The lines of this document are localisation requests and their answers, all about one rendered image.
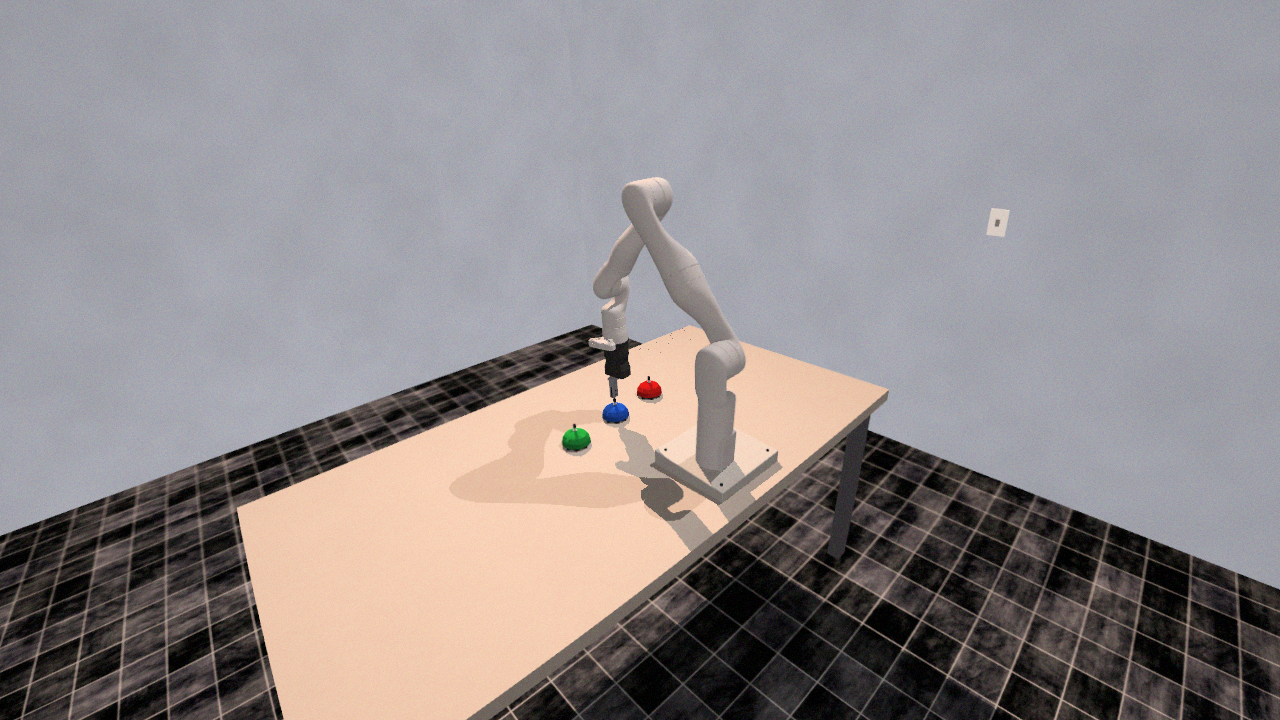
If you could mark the green bell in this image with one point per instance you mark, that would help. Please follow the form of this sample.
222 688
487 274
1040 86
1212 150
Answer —
576 439

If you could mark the red dome bell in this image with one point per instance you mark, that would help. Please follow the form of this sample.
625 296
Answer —
649 389

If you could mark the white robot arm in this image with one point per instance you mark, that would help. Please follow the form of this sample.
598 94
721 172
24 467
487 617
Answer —
714 364

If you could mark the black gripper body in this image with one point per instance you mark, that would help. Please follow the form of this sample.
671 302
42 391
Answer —
616 350

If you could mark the blue dome bell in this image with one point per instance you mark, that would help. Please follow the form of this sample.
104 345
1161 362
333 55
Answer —
615 412

